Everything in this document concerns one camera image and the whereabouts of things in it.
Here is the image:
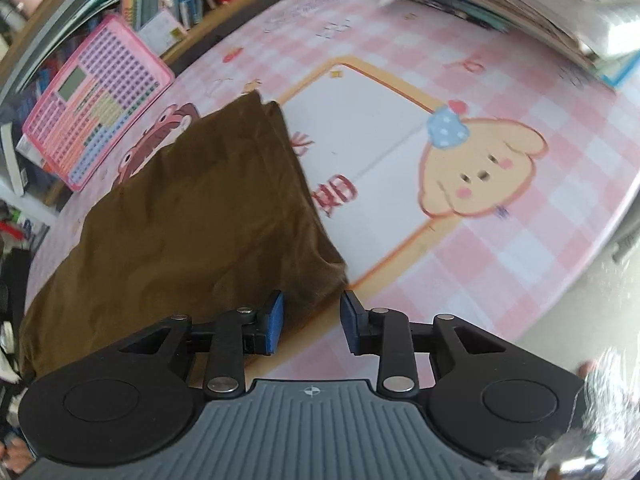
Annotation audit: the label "small card box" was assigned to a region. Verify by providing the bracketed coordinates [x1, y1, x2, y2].
[138, 9, 186, 56]

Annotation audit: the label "pink checked desk mat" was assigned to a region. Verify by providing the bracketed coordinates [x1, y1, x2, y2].
[26, 0, 639, 378]

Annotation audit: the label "pink learning keyboard toy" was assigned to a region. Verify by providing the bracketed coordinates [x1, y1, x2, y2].
[23, 14, 175, 192]

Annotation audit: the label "stack of books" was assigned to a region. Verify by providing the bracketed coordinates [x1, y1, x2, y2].
[416, 0, 639, 89]

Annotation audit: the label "brown corduroy trousers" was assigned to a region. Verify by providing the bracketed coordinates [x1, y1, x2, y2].
[18, 92, 346, 377]

